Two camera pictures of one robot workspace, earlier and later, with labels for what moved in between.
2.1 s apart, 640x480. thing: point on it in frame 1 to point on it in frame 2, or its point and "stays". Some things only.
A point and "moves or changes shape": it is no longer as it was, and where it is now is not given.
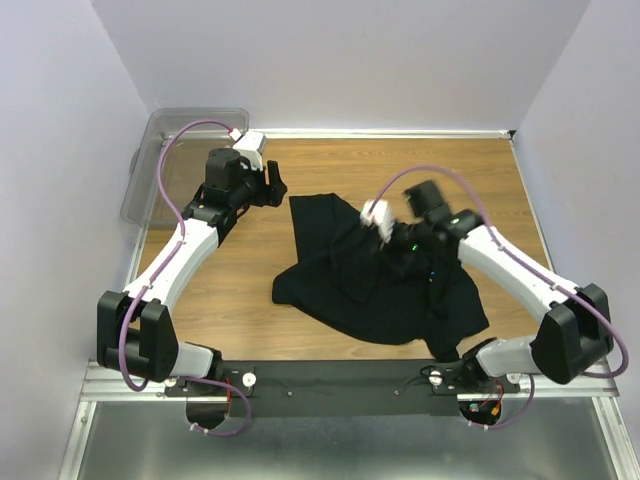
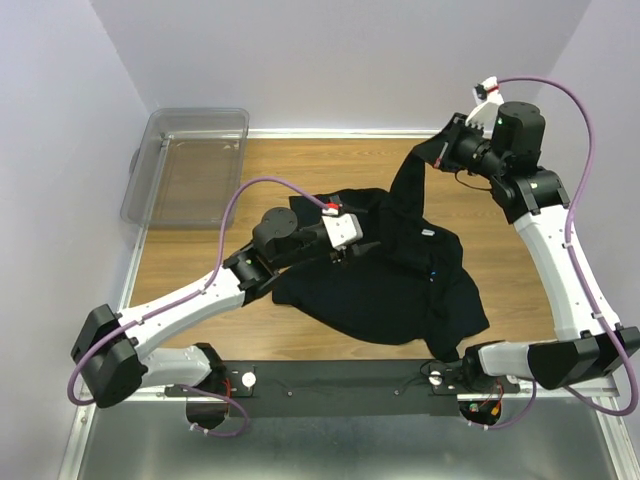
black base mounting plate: [344, 389] stays
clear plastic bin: [184, 161] stays
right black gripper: [389, 248] to [456, 130]
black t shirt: [347, 279] moves or changes shape
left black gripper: [269, 196] to [353, 250]
